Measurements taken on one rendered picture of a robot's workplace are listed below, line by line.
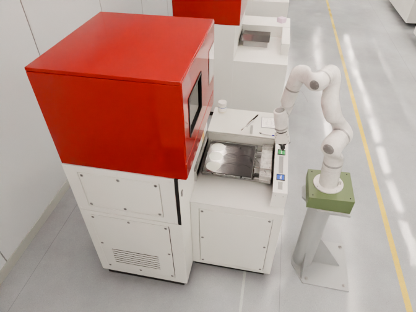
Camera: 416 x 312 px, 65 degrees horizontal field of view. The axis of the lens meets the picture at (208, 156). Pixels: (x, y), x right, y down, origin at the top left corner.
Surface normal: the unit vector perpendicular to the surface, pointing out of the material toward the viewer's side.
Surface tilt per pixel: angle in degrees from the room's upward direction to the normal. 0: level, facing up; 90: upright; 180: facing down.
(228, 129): 0
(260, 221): 90
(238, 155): 0
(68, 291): 0
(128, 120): 90
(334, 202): 90
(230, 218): 90
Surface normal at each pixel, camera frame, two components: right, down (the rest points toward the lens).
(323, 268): 0.00, -0.76
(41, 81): -0.19, 0.65
